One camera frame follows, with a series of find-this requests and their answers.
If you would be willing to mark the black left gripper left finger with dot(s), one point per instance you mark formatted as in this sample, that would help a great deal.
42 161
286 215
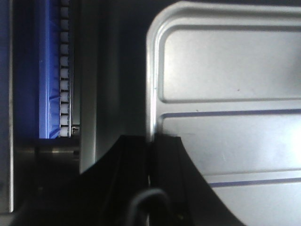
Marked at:
97 197

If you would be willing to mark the blue bin on right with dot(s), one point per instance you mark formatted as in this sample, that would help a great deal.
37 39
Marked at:
30 39

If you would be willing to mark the white roller conveyor rail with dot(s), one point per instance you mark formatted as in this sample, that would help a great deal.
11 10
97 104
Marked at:
64 60

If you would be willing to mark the silver metal tray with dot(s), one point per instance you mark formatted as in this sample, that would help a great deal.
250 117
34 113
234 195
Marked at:
226 79

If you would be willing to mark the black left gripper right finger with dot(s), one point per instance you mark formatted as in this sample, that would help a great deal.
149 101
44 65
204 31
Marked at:
193 201

